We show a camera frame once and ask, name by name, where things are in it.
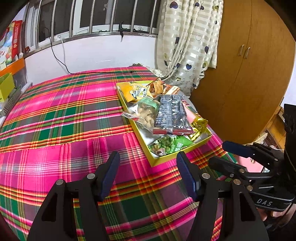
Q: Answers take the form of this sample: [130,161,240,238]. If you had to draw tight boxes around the black hook on bars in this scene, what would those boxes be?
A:
[118,21,131,42]

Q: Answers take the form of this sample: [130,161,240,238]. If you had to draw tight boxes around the red cartoon gift box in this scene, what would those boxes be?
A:
[1,20,23,68]

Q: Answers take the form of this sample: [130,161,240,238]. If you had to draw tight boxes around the gold wafer bar wrapper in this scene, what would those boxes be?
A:
[188,117,208,142]

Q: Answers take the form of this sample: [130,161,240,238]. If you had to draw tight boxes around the lime green storage box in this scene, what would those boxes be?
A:
[0,73,15,102]

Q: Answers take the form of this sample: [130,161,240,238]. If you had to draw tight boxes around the black power cable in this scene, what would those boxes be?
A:
[43,27,135,75]

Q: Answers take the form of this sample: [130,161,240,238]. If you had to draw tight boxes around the pink plaid tablecloth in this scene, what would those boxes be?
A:
[0,66,234,241]

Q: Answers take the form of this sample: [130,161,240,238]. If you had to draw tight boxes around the orange white biscuit packet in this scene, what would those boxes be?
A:
[147,78,180,98]

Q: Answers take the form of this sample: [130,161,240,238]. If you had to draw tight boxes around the yellow-green shallow box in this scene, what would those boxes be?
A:
[116,78,212,167]

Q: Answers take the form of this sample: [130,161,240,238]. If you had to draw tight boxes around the pink cup-shaped snack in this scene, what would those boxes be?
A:
[182,102,197,124]

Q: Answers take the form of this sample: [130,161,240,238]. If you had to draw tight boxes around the metal window bars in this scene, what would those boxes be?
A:
[23,0,161,56]

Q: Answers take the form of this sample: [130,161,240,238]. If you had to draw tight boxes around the heart pattern curtain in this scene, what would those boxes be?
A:
[155,0,224,96]

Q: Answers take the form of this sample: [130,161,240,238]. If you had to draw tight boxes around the green clear snack packet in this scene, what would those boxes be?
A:
[122,97,160,133]

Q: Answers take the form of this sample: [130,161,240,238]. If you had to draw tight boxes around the large yellow snack bag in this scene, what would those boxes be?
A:
[117,81,152,102]

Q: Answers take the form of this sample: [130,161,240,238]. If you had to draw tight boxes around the wooden wardrobe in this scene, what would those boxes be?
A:
[191,1,295,144]

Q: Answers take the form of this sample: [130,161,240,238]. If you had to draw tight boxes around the person's right hand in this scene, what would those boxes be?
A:
[257,204,295,226]

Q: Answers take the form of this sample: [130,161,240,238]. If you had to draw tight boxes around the orange plastic bin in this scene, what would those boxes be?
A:
[1,58,27,88]

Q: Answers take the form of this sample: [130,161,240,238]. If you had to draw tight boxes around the green snack bag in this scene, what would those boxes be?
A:
[148,135,194,157]

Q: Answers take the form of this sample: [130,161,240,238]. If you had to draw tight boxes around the dark grey snack packet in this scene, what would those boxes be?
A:
[152,94,193,135]

